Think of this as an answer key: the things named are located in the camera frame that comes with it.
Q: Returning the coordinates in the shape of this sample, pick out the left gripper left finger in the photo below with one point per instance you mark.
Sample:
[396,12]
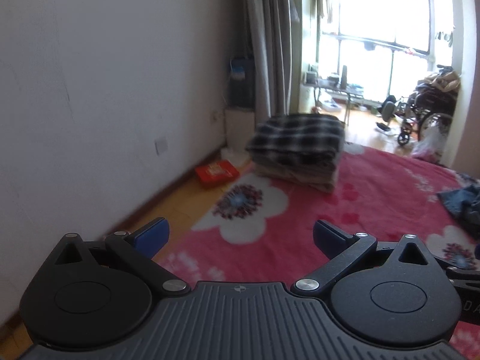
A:
[88,295]

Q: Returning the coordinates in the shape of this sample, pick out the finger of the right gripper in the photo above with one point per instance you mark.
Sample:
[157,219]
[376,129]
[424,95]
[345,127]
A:
[463,281]

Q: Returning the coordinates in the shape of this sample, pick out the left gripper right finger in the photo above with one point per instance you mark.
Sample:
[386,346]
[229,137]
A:
[394,295]

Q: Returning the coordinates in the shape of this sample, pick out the black white plaid shirt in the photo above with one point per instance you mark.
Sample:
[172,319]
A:
[300,140]

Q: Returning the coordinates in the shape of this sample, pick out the dark blue denim garment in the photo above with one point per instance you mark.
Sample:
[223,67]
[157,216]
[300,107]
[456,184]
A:
[463,206]

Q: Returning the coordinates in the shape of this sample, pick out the beige folded cloth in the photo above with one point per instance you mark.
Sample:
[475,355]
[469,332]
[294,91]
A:
[325,182]

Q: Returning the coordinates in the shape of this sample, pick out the pink floral blanket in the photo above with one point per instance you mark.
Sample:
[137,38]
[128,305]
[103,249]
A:
[261,229]

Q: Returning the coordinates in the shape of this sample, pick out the wheelchair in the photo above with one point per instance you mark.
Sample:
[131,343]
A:
[431,104]

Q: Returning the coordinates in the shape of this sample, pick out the red box on floor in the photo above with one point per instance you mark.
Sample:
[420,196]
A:
[217,173]

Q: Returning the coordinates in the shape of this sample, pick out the balcony table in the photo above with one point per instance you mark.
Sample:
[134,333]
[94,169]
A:
[333,85]

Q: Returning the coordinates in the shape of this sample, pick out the white cabinet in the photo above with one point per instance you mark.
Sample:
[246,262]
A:
[239,128]

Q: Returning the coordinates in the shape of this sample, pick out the blue black water dispenser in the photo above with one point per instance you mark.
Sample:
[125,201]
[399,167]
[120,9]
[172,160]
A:
[242,81]

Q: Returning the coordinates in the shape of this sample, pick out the grey curtain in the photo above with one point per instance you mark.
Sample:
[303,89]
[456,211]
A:
[275,37]

